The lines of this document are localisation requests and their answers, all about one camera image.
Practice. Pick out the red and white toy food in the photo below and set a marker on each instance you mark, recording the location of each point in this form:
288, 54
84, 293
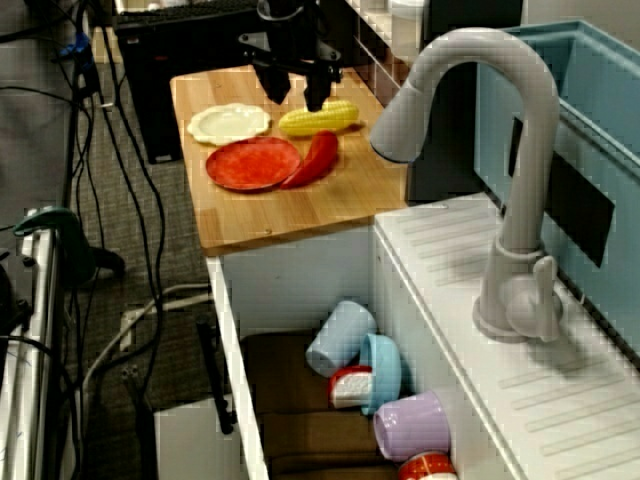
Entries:
350, 387

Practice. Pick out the red round plate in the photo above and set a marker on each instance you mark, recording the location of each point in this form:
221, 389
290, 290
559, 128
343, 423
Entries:
252, 165

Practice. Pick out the purple plastic cup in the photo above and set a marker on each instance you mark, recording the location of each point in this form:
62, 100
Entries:
415, 425

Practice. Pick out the grey toy faucet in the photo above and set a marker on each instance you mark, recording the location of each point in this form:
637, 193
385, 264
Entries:
525, 150

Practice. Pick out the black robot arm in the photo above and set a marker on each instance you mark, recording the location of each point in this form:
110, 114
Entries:
290, 10

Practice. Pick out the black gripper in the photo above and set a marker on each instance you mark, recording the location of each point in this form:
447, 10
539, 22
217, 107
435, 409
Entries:
295, 50

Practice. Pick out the aluminium frame rail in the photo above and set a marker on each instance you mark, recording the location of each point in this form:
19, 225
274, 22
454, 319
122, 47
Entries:
35, 350

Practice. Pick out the yellow toy corn cob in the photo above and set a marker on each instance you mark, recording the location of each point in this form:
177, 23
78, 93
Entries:
315, 120

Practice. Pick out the cream scalloped plate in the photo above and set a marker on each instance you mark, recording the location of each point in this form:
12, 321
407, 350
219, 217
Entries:
227, 125

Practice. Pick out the red toy pepper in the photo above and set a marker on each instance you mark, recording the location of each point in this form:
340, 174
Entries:
315, 160

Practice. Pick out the light blue plastic cup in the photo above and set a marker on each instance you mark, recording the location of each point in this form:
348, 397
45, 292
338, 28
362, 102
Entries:
340, 335

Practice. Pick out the black robot base box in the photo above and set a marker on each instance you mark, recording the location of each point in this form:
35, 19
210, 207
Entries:
150, 75

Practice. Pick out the green clamp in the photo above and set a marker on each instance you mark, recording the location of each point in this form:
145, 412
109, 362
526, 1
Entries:
70, 235

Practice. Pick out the light blue plastic bowl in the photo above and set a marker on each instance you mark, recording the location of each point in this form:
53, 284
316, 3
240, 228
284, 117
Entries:
385, 370

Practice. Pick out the white toy sink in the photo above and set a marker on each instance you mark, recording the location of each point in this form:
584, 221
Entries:
430, 300

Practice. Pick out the teal plastic bin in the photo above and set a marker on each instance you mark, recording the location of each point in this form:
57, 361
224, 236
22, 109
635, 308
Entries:
595, 100

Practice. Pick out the red tomato can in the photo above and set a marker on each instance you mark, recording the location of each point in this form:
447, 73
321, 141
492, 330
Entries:
425, 467

